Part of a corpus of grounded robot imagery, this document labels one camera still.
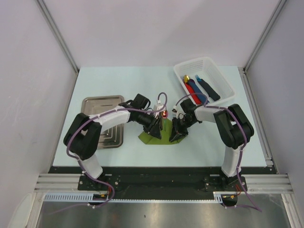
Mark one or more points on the aluminium frame post right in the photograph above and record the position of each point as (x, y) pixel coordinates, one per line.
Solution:
(265, 33)

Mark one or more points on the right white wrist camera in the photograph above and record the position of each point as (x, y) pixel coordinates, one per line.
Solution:
(174, 110)

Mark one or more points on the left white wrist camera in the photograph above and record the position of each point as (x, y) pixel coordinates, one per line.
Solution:
(158, 109)

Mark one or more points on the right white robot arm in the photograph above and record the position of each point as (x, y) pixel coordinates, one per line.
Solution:
(233, 126)

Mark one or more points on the metal tray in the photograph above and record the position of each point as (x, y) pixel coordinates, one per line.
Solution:
(111, 138)

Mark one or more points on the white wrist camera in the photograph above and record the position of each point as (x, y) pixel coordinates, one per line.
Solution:
(174, 110)
(158, 109)

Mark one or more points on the aluminium frame post left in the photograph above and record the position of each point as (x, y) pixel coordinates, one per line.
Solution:
(57, 34)

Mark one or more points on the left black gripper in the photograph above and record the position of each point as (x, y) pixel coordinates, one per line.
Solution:
(154, 130)

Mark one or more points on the red utensil sleeve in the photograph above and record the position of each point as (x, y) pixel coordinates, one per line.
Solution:
(191, 91)

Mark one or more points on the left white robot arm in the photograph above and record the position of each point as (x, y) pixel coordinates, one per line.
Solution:
(82, 137)

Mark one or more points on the gold spoon in basket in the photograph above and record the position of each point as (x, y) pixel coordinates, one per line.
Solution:
(186, 78)

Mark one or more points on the aluminium frame post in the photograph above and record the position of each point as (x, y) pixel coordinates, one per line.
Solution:
(57, 34)
(265, 33)

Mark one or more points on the black utensil sleeve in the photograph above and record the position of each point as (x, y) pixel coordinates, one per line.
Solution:
(211, 92)

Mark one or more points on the green paper napkin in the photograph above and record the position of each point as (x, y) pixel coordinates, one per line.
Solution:
(165, 133)

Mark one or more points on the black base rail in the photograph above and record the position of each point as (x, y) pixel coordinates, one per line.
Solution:
(192, 183)

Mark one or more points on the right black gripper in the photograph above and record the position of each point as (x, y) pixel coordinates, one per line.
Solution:
(177, 129)

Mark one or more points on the blue utensil sleeve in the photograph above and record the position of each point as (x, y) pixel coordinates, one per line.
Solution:
(201, 96)

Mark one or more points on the white plastic basket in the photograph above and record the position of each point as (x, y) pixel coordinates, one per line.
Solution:
(207, 69)

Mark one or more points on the iridescent spoon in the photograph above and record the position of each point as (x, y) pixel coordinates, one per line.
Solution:
(164, 117)

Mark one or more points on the aluminium front rail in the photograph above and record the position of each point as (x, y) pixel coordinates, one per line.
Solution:
(256, 183)

